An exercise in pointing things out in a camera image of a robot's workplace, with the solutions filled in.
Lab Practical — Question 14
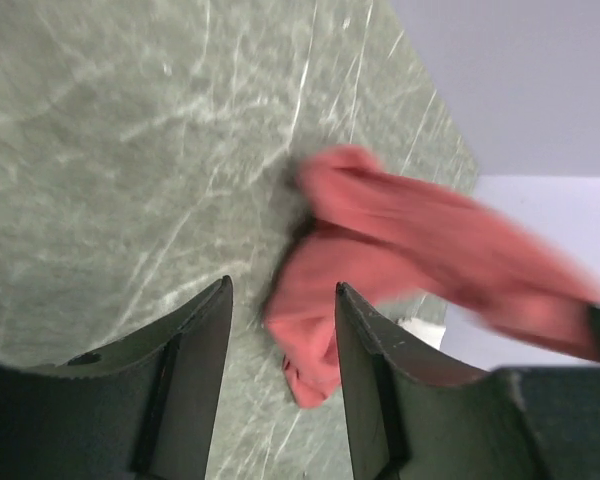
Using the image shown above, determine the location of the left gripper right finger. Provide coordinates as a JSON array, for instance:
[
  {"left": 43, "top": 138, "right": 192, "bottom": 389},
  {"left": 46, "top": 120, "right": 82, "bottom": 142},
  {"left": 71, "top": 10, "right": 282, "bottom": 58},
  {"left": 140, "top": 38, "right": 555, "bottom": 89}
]
[{"left": 335, "top": 283, "right": 600, "bottom": 480}]

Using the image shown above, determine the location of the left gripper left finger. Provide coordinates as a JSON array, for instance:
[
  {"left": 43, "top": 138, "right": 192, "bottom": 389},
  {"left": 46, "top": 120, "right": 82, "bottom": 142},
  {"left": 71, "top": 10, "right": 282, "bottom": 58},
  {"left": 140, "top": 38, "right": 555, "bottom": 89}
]
[{"left": 0, "top": 277, "right": 233, "bottom": 479}]

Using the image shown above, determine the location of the red t-shirt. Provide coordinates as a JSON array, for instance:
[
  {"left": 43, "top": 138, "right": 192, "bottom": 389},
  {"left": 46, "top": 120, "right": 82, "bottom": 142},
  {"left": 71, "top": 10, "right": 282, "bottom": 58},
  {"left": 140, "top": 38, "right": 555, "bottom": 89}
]
[{"left": 264, "top": 145, "right": 600, "bottom": 409}]

